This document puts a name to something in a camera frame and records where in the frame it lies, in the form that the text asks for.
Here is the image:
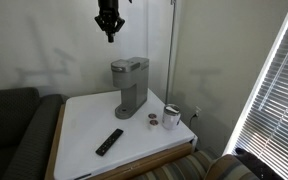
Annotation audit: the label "coffee pod red lid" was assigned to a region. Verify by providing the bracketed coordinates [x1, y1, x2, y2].
[149, 119, 160, 131]

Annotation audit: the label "white window blinds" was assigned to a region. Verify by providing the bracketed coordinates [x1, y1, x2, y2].
[232, 0, 288, 180]

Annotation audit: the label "black remote control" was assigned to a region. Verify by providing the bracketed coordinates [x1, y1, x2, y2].
[95, 128, 125, 157]

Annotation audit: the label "black power cord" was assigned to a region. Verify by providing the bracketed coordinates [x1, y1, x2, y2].
[188, 113, 199, 130]

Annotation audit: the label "grey coffee maker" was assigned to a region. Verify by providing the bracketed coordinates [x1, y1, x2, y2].
[110, 56, 150, 120]

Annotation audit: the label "white wall outlet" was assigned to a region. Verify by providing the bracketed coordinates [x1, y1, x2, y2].
[193, 106, 202, 118]

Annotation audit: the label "white steel tumbler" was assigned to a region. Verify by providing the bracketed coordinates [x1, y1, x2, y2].
[161, 103, 182, 131]

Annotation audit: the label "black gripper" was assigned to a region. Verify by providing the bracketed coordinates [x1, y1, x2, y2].
[94, 0, 126, 44]

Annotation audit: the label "silver lamp pole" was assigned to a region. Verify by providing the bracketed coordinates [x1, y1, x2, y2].
[164, 0, 178, 104]

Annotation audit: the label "striped sofa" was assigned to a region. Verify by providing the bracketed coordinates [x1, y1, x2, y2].
[130, 149, 285, 180]

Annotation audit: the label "dark grey sofa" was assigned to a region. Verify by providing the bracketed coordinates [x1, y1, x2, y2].
[0, 87, 69, 180]

